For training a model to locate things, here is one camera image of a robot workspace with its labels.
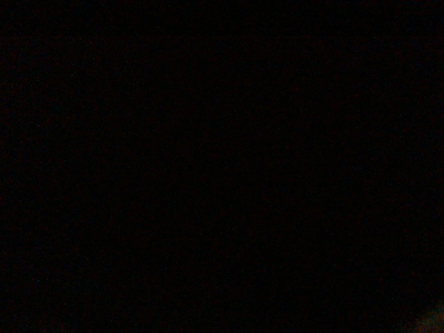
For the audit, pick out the dark navy clothes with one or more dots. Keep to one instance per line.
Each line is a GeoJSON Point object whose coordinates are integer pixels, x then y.
{"type": "Point", "coordinates": [221, 166]}

